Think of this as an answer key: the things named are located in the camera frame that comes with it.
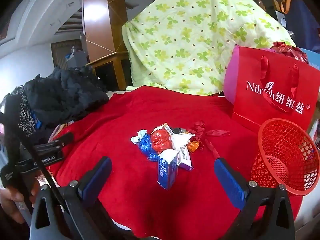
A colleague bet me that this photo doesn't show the purple white box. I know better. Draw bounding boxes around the purple white box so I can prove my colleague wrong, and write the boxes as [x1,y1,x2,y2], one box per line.
[178,149,194,171]

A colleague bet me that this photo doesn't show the green clover quilt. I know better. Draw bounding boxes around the green clover quilt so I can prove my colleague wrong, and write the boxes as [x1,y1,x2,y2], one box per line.
[122,0,297,96]

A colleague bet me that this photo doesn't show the crumpled red plastic bag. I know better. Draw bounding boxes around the crumpled red plastic bag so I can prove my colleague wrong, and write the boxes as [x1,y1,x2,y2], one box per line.
[270,41,309,64]

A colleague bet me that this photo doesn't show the blue plastic bag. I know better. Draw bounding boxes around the blue plastic bag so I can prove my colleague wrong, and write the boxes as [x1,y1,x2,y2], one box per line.
[139,134,160,162]

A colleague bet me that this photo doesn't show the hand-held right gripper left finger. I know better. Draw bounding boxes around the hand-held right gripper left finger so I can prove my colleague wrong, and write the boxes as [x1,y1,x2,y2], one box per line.
[30,156,113,240]

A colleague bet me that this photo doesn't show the red plastic bag ball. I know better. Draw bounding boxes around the red plastic bag ball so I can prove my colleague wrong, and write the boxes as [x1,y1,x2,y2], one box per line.
[150,129,172,153]

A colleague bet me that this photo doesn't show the wooden column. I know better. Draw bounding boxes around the wooden column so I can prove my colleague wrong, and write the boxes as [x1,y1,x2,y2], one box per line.
[82,0,130,90]

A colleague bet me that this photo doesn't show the blue medicine box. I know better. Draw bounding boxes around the blue medicine box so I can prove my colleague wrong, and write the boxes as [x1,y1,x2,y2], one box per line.
[157,151,179,190]

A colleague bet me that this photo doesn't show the white paper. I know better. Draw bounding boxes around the white paper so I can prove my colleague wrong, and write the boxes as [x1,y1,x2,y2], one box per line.
[131,129,147,144]

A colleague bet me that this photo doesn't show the orange candy wrapper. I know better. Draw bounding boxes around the orange candy wrapper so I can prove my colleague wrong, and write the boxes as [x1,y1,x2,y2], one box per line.
[186,140,200,152]

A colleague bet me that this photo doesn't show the red mesh basket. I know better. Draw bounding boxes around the red mesh basket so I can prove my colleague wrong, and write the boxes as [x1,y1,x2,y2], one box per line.
[251,118,320,197]

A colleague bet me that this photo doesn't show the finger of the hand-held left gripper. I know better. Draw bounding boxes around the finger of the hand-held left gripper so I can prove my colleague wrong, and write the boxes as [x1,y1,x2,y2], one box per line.
[33,132,75,156]

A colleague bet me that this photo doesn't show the striped cloth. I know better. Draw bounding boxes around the striped cloth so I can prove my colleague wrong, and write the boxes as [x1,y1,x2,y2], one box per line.
[49,121,75,142]

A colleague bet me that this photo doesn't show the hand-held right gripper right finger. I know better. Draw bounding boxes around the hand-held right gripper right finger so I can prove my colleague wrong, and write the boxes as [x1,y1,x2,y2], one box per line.
[214,158,297,240]

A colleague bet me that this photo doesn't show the navy bag orange handles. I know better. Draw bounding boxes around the navy bag orange handles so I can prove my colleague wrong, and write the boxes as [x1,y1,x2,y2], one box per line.
[280,0,320,48]

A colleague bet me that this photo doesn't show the red cloth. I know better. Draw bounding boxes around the red cloth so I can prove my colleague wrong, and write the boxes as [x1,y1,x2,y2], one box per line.
[50,86,308,239]

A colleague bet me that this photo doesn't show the white plastic bag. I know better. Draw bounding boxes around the white plastic bag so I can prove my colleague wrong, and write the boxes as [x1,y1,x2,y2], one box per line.
[171,133,195,152]

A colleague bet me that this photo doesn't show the white orange small box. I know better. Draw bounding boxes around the white orange small box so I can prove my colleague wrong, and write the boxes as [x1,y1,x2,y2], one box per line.
[153,122,177,140]

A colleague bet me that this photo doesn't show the person's left hand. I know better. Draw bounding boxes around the person's left hand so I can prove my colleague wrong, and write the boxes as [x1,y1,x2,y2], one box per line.
[0,180,42,224]

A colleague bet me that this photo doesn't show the red paper bag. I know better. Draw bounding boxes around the red paper bag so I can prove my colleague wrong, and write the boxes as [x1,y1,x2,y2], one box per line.
[223,44,320,137]

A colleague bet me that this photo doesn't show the black dotted cloth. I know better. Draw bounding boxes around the black dotted cloth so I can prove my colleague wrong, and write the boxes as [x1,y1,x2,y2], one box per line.
[0,86,40,140]

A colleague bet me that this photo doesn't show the black lace garment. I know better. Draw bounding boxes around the black lace garment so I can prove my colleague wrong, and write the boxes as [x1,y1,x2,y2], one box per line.
[24,66,110,130]

